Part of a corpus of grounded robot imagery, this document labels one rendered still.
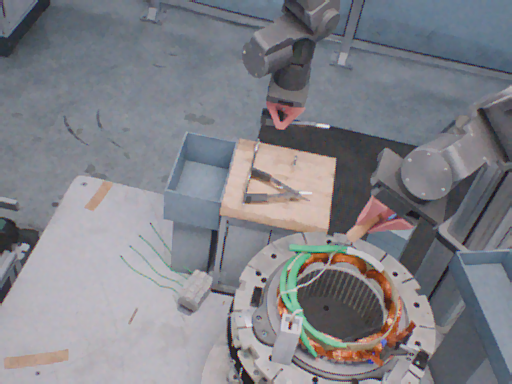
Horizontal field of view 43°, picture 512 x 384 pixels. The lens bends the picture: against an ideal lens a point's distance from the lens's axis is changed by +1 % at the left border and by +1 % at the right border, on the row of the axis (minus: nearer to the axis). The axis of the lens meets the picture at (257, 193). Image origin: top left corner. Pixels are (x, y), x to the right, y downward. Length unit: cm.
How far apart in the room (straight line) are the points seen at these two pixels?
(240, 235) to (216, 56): 214
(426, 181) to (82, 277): 90
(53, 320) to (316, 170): 60
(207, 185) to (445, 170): 72
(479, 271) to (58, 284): 84
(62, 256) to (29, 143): 141
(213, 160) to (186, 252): 20
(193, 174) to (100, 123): 160
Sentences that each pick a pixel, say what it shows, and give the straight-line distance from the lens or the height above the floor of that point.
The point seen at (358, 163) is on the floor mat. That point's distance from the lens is 287.
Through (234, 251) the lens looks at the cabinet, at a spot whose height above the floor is 93.
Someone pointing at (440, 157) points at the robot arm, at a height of 152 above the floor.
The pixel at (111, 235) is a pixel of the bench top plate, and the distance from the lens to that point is 150.
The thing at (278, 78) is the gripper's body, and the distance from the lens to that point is 110.
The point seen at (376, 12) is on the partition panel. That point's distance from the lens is 329.
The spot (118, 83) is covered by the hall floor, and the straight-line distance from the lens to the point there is 311.
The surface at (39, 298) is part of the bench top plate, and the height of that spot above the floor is 78.
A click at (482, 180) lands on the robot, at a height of 110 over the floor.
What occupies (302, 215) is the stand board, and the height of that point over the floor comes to 107.
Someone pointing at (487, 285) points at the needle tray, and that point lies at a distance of 127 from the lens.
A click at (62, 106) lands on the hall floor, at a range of 300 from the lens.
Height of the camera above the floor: 196
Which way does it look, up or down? 47 degrees down
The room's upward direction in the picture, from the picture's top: 11 degrees clockwise
